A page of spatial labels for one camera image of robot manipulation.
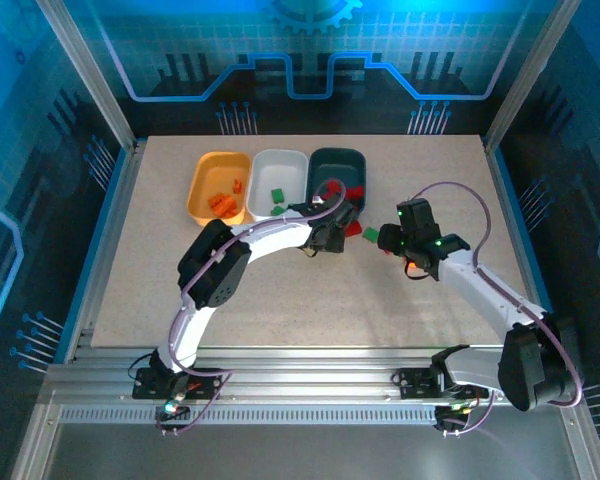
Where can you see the aluminium base beam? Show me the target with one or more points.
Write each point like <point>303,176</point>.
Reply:
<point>305,380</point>

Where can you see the yellow-orange plastic bin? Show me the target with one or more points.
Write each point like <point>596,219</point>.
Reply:
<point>215,170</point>

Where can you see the white plastic bin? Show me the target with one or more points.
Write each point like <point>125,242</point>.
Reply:
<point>277,170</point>

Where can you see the grey metal lower panel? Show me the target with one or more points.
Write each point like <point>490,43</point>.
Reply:
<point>305,455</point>

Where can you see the blue-edged side rail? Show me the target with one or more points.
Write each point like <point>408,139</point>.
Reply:
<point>107,250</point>
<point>506,200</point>

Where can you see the aluminium frame post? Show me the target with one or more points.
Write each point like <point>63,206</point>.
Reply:
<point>527,70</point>
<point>89,70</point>

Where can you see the dark teal plastic bin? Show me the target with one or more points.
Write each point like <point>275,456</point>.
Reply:
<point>335,162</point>

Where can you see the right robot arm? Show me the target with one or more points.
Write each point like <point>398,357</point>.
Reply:
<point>485,290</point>

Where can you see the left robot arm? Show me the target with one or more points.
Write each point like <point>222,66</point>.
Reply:
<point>275,237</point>

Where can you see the status LED control box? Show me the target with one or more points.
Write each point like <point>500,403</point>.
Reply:
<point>452,410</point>
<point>172,409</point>

